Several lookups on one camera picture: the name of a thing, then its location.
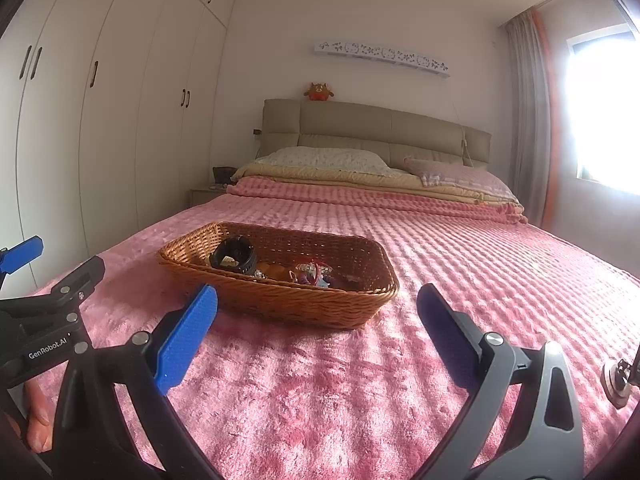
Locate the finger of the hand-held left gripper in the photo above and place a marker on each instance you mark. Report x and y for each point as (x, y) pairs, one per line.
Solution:
(22, 252)
(80, 277)

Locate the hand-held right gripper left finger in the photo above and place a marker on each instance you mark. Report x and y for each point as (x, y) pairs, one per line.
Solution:
(187, 340)

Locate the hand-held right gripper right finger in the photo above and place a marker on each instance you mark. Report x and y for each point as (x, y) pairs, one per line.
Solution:
(445, 330)

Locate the brown wicker basket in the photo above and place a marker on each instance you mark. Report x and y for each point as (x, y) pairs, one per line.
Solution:
(300, 310)

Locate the person's left hand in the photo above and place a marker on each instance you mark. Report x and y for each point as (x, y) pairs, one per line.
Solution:
(40, 415)

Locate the pink fluffy blanket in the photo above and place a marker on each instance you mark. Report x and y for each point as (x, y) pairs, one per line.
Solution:
(325, 385)

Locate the beige nightstand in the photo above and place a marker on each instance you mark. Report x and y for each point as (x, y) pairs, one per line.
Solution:
(205, 196)

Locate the pink plaid pillow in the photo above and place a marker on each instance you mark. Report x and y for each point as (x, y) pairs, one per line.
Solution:
(460, 177)

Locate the white wardrobe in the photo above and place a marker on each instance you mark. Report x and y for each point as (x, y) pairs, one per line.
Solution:
(110, 110)

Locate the dark object on nightstand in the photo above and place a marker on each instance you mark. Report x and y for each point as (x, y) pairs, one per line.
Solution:
(222, 175)

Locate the white floral pillow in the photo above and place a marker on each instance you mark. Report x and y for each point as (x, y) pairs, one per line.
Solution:
(330, 160)

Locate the beige padded headboard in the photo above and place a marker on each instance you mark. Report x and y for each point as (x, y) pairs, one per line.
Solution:
(375, 125)

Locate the grey and orange curtain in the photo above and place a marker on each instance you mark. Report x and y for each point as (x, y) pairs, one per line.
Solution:
(532, 120)

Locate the brown plush toy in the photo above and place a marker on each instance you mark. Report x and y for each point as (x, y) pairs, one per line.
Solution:
(319, 92)

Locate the bright window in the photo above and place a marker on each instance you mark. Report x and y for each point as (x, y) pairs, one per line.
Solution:
(605, 110)

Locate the round grey disc mount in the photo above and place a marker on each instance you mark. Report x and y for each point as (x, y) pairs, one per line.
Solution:
(617, 377)

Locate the white carved wall shelf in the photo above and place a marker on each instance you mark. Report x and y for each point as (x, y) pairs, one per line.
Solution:
(385, 55)

